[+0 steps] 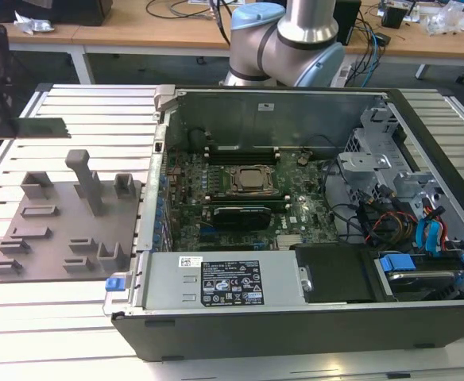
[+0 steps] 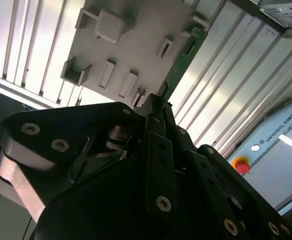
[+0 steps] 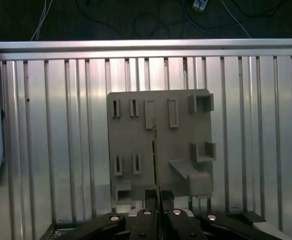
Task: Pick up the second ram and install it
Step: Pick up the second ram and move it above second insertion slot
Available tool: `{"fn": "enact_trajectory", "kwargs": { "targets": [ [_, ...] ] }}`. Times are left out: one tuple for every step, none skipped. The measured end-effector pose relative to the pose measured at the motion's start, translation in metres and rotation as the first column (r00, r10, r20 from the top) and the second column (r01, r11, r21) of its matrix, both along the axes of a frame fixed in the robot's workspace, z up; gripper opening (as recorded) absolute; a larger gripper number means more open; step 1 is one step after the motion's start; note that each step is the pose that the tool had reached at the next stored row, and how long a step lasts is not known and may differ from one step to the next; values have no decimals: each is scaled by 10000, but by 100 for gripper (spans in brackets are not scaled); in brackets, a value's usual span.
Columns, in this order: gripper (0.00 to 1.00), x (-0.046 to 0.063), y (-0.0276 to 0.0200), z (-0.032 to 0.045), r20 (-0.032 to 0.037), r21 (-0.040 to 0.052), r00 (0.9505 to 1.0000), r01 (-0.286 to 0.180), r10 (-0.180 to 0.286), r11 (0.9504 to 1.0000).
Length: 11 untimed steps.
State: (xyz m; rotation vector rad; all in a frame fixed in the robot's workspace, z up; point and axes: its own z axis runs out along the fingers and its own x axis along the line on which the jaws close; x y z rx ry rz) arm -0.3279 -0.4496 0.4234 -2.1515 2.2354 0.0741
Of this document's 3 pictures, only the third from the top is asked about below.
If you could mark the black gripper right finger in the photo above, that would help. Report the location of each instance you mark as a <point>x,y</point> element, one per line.
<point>183,225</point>

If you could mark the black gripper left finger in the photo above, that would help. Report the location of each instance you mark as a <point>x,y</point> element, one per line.
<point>138,225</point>

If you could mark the green RAM stick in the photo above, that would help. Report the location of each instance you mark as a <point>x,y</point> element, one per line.
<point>156,162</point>

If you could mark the black open PC case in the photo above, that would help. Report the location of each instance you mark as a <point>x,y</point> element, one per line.
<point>62,233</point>

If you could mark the grey parts rack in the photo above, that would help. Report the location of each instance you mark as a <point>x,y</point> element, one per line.
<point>176,140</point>

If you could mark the white power plug block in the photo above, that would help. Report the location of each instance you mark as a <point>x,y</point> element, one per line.
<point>199,5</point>

